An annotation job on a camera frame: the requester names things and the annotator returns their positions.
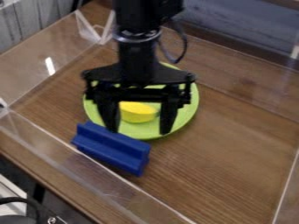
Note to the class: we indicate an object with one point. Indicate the clear acrylic enclosure wall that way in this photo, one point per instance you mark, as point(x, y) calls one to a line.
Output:
point(219, 172)

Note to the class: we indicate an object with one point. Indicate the green plate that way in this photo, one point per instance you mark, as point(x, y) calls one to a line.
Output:
point(146, 130)

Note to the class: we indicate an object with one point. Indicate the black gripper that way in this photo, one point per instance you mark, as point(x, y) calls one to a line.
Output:
point(137, 78)

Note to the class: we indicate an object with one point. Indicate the clear acrylic corner bracket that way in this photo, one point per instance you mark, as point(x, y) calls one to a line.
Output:
point(94, 33)

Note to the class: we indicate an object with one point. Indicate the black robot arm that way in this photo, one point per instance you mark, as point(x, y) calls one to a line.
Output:
point(140, 17)

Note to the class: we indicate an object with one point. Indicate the black device with screw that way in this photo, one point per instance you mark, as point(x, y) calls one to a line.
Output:
point(40, 215)

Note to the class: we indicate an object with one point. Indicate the blue plastic block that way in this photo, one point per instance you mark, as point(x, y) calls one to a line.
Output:
point(113, 148)

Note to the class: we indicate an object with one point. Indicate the yellow toy banana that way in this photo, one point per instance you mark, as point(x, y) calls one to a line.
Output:
point(136, 112)

